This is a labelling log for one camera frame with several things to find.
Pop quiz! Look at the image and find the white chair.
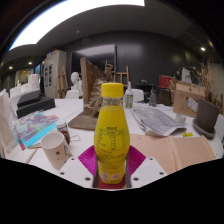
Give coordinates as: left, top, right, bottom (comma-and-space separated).
64, 89, 80, 100
132, 88, 145, 103

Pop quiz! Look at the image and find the white cabinet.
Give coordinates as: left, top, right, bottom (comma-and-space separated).
43, 49, 68, 99

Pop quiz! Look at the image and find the clear spray bottle green label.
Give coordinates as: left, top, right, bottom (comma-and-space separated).
124, 81, 134, 109

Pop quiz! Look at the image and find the printed newspaper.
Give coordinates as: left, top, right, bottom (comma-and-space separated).
130, 103, 188, 137

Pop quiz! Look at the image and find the wooden easel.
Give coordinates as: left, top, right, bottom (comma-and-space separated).
113, 65, 130, 84
55, 64, 69, 99

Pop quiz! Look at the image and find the black wall screen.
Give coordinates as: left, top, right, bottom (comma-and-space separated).
70, 43, 118, 76

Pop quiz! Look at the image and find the purple printed painting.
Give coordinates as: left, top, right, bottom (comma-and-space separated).
14, 110, 61, 149

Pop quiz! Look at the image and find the grey plant saucer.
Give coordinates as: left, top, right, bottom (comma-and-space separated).
192, 118, 216, 140

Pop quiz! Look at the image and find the clear glass bottle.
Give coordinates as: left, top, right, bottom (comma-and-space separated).
148, 87, 158, 108

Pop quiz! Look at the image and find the white paper bag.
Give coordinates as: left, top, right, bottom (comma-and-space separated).
0, 89, 18, 158

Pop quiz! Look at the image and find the long ceiling light strip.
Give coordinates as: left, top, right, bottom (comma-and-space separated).
9, 0, 146, 51

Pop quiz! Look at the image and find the yellow drink bottle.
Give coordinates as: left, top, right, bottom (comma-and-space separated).
93, 82, 131, 185

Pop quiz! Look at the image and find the red box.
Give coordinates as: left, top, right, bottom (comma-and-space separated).
158, 74, 174, 89

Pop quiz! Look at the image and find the small lidded jar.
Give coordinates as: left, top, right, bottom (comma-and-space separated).
55, 119, 72, 146

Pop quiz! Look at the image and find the white plaster sculpture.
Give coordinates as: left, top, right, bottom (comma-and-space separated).
181, 67, 193, 84

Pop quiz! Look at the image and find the black flat box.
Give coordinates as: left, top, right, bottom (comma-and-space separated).
15, 96, 57, 118
17, 89, 43, 108

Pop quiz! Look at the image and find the brown cardboard box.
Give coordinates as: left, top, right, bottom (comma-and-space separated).
171, 79, 206, 118

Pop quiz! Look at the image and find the white dotted paper cup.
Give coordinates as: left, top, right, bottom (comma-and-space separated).
40, 130, 73, 170

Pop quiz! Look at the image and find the light plywood board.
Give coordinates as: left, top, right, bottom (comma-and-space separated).
129, 133, 183, 175
168, 134, 216, 171

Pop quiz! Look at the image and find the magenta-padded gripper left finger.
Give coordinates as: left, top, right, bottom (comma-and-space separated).
58, 144, 99, 190

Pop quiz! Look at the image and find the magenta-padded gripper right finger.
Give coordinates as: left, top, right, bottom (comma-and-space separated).
125, 144, 168, 190

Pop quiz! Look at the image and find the small grey cup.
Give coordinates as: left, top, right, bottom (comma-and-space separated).
175, 113, 187, 125

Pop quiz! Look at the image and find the white plaster bust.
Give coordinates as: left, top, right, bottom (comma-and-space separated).
70, 71, 84, 98

